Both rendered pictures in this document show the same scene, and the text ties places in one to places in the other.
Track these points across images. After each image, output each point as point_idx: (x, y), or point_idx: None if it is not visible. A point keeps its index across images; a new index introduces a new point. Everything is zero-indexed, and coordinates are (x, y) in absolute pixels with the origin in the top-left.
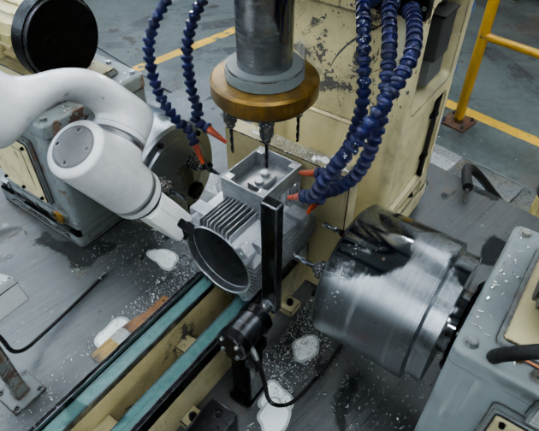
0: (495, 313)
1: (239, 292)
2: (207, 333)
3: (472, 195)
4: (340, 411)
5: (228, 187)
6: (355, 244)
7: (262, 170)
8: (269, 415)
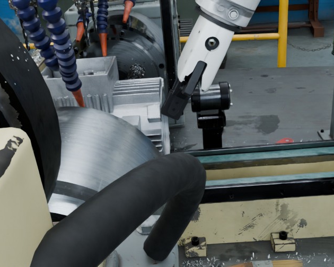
0: (140, 3)
1: (169, 141)
2: (214, 160)
3: None
4: (181, 149)
5: (110, 81)
6: (131, 24)
7: None
8: None
